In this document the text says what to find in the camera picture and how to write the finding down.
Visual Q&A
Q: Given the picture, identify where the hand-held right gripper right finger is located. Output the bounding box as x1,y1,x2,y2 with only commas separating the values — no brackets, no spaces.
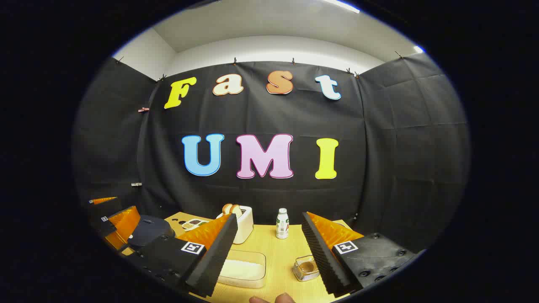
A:
301,212,422,295

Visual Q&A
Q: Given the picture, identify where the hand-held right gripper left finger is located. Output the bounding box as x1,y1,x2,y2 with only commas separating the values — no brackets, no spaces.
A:
126,213,239,298

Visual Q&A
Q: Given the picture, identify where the wire chopstick holder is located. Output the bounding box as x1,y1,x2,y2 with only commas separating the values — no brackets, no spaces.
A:
293,255,320,282

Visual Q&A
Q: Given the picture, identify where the dark blue rice cooker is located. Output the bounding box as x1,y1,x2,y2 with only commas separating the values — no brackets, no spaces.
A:
126,215,175,249

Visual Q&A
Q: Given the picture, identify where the white rice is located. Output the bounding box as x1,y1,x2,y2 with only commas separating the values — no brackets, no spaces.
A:
219,259,264,282

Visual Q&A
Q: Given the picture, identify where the clear plastic container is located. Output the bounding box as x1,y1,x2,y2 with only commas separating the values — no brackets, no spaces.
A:
217,250,267,289

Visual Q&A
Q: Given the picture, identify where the white divided grain dish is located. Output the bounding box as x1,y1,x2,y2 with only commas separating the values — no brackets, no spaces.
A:
182,218,210,231

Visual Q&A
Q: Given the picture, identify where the white toaster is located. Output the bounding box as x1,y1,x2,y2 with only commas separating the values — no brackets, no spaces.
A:
216,205,254,245

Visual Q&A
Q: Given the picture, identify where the white milk bottle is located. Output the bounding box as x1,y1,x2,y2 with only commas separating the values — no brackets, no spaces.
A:
276,208,290,239

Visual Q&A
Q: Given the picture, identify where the black backdrop cloth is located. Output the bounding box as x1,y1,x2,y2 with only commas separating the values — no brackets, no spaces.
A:
72,53,471,253

